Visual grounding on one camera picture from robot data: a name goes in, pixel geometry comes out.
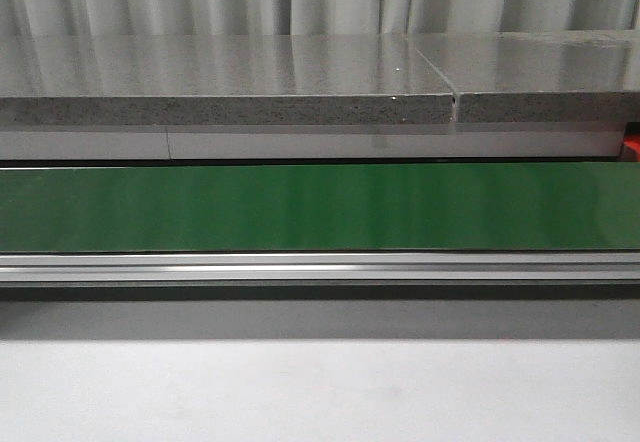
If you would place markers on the grey stone slab right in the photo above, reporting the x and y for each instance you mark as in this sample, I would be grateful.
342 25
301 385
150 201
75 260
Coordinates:
572 76

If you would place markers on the green conveyor belt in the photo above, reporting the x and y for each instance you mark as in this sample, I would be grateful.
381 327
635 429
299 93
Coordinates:
323 207

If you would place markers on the white base panel under slabs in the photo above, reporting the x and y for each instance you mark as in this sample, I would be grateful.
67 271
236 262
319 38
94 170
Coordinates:
456 140

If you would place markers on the grey stone slab left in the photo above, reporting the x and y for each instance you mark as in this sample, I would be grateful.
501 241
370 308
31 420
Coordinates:
189 80

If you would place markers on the aluminium conveyor side rail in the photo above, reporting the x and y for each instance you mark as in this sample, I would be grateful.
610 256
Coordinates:
318 269

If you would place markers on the grey stone slab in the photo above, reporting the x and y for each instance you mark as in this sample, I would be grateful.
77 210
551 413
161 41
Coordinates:
572 76
189 80

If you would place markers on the red object at right edge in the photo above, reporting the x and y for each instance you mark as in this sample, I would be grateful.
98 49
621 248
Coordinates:
631 148

